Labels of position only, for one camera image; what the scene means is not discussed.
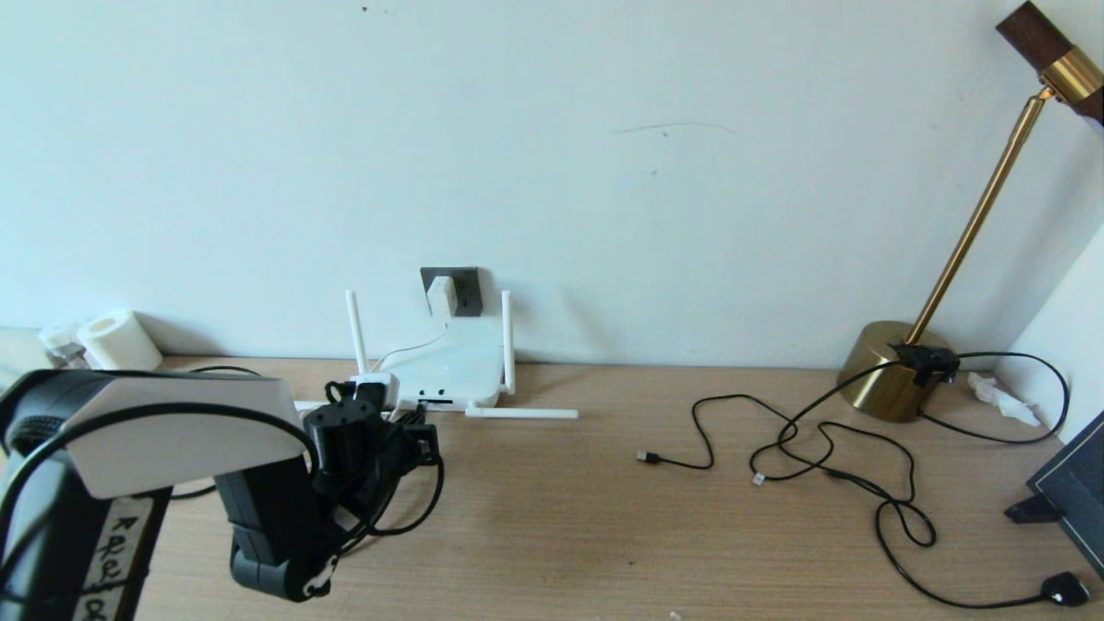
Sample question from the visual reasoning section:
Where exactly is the thin white adapter cable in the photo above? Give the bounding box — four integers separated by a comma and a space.
375, 317, 451, 373

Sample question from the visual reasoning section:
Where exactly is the white router with antennas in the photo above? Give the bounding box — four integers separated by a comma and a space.
293, 290, 579, 421

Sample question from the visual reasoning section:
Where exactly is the white toilet paper roll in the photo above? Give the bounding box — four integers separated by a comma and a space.
78, 310, 165, 372

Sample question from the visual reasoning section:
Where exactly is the small clear jar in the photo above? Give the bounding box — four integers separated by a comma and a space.
39, 321, 87, 370

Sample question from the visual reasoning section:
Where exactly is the brass desk lamp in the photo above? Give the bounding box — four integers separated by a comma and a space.
837, 0, 1104, 423

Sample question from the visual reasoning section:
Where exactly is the black clip on lamp base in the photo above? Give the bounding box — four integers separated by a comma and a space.
888, 343, 961, 387

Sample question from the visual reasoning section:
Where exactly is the crumpled white tissue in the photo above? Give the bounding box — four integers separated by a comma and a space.
966, 371, 1042, 428

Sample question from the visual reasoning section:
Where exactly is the black clip stand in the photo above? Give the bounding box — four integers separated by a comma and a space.
1005, 496, 1062, 525

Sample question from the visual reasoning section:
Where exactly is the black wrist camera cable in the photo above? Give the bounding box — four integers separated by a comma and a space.
323, 379, 446, 537

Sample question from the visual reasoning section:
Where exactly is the grey wall socket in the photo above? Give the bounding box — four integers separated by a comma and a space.
420, 267, 482, 318

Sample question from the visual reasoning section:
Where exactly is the black USB cable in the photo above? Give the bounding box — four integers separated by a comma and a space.
637, 393, 938, 549

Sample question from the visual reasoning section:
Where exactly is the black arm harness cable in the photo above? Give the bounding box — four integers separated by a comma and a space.
0, 403, 320, 596

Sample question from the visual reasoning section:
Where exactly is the black cable with silver tip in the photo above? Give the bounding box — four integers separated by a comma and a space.
750, 421, 915, 510

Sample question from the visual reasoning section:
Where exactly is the black lamp power cable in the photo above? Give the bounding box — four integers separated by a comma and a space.
749, 349, 1089, 610

